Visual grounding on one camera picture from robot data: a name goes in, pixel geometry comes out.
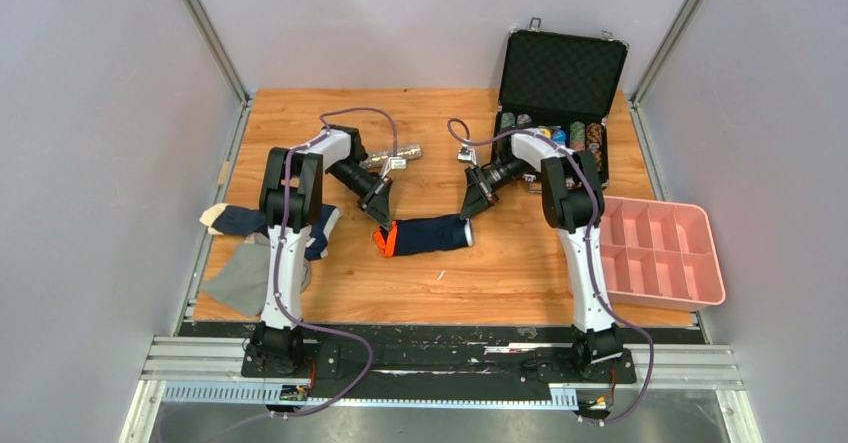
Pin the navy orange boxer briefs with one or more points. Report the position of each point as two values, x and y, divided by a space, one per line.
423 235

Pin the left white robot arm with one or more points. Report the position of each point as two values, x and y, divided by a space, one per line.
291 200

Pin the grey cloth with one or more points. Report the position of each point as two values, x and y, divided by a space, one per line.
243 281

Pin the grey poker chip stack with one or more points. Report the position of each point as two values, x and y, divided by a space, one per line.
523 121

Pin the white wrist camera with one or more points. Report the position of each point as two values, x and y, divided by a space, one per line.
467 155
393 163

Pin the glittery silver microphone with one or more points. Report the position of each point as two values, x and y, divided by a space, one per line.
377 159

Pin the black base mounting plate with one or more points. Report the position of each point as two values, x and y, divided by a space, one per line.
438 362

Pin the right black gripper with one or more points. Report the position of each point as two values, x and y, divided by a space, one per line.
481 192

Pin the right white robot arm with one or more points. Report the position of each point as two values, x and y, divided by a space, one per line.
572 203

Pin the aluminium frame rail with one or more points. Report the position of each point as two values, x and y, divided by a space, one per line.
208 370

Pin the black poker chip case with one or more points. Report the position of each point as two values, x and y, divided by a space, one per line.
559 78

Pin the green poker chip stack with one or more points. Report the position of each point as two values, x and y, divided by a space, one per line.
577 136

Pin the navy white orange garment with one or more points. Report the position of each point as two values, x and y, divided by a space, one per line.
223 219

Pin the blue dealer button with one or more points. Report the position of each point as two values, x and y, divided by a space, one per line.
560 136

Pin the pink compartment tray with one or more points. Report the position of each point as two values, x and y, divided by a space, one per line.
660 254

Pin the brown poker chip stack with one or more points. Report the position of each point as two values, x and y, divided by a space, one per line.
594 142

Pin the purple poker chip stack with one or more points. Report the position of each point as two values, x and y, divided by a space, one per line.
507 121

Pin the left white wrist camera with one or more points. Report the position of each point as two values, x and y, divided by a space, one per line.
393 163

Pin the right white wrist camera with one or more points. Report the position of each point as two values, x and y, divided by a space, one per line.
467 155

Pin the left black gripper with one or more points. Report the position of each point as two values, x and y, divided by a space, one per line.
376 205

